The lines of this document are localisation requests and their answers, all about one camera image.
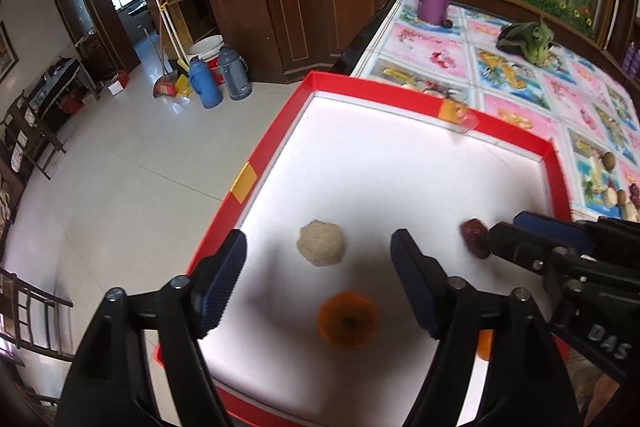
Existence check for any orange tangerine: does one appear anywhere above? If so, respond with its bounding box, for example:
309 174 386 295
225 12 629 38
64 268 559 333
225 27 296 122
317 291 379 349

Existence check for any blue thermos flask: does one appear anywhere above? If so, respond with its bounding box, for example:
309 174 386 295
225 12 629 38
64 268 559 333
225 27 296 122
187 56 223 109

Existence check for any green leafy vegetable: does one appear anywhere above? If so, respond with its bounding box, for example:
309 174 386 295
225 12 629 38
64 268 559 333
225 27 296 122
496 18 555 65

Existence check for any red and white box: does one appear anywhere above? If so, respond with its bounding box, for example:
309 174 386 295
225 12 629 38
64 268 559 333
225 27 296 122
106 71 132 96

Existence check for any black side table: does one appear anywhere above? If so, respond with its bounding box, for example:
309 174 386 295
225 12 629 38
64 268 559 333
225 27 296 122
25 57 101 118

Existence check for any red tray with white inside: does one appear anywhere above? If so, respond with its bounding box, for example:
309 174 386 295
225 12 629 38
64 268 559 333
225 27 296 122
155 71 576 427

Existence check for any red date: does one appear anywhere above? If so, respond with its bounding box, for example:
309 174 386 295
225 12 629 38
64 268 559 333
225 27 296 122
461 219 491 260

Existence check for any grey thermos flask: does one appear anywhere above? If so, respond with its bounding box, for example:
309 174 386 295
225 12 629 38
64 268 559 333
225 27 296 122
216 45 252 102

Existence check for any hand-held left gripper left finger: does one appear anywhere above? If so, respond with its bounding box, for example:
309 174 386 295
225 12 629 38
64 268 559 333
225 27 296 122
54 229 248 427

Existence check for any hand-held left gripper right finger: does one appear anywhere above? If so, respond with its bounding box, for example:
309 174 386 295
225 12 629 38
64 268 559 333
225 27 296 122
390 228 586 427

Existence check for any person's right forearm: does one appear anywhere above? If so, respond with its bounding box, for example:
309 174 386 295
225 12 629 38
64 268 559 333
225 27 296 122
582 369 631 427

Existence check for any white fuzzy round fruit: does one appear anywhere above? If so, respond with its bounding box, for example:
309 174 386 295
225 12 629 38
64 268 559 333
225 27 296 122
297 219 346 267

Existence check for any dark wooden chair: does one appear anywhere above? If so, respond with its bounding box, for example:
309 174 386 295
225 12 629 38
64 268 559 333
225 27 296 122
0 91 67 188
0 267 76 364

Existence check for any white plastic bucket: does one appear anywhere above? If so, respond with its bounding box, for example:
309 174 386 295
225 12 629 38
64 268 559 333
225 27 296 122
187 35 224 70

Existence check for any broom and dustpan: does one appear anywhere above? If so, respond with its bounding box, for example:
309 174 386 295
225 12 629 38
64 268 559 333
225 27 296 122
150 0 194 96

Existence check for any framed wall picture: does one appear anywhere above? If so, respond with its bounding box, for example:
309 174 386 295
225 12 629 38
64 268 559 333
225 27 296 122
0 22 20 84

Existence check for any red dustpan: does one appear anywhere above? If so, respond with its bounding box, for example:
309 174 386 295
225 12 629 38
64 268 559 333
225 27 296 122
152 29 179 99

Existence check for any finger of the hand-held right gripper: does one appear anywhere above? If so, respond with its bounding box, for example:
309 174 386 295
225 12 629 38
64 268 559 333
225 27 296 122
513 211 640 260
487 222 583 280

